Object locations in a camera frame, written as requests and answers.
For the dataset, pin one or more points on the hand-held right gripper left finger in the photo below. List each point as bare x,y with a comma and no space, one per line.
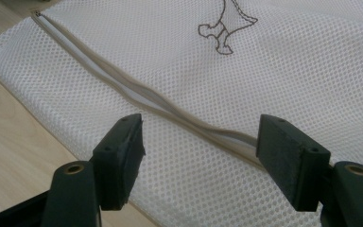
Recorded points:
119,164

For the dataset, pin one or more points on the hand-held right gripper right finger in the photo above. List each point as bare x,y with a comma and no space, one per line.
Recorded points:
283,157

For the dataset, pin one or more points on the white mesh laundry bag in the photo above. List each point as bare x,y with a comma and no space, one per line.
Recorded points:
201,78

